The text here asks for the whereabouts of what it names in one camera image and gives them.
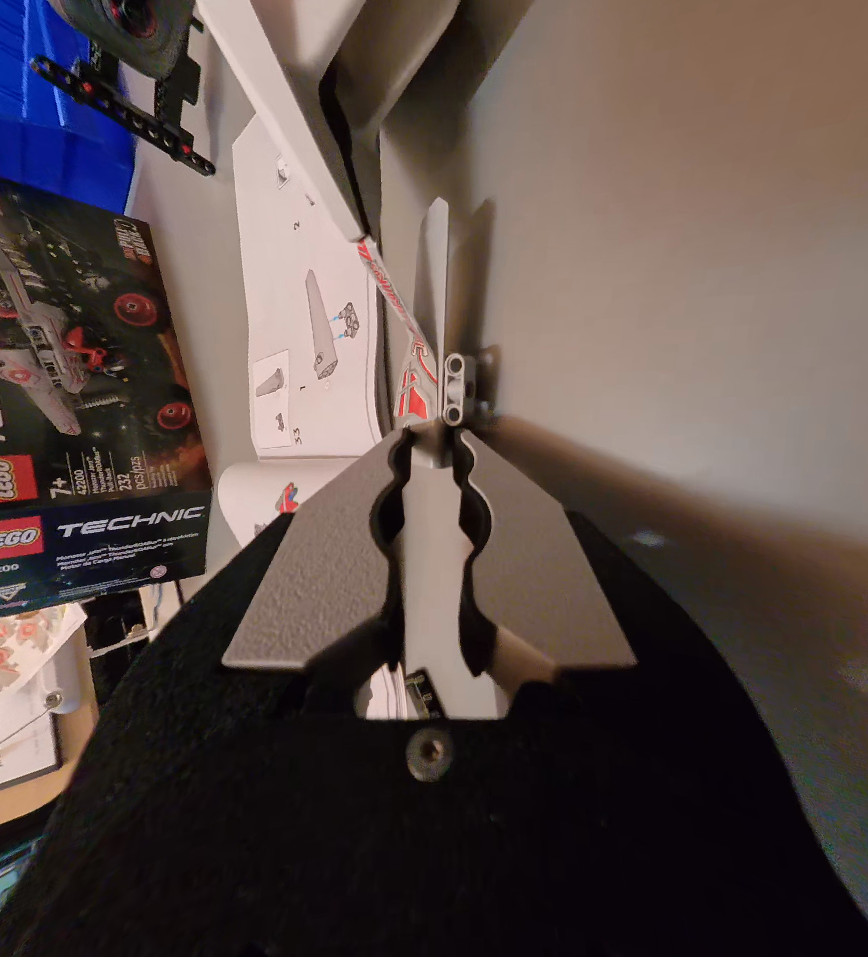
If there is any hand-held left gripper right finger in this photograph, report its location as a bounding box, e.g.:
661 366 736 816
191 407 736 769
452 428 638 683

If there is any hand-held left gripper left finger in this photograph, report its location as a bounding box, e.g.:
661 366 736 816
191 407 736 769
221 428 414 674

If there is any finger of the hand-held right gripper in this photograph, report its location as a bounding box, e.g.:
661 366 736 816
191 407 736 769
195 0 374 242
319 0 480 147

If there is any grey toy brick panel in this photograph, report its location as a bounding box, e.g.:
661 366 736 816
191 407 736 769
385 196 511 720

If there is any small grey connector brick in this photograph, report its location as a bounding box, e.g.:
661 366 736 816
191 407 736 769
441 351 492 425

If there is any clear sticker with red print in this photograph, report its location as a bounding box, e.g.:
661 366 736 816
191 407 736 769
358 235 451 433

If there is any white desk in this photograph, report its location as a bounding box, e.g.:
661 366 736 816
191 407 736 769
126 0 868 957

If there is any open instruction booklet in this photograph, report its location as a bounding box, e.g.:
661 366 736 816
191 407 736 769
217 112 405 558

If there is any black toy brick chassis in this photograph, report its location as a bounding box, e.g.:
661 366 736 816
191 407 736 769
30 0 218 177

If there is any blue plastic bin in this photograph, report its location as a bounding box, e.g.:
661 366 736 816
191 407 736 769
0 0 141 215

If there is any white sticker sheet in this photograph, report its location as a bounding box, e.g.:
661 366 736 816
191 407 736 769
0 604 89 700

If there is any dark toy set box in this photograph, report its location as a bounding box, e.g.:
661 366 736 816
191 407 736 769
0 164 215 623

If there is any printed paper note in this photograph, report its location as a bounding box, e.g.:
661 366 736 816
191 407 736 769
0 709 63 807

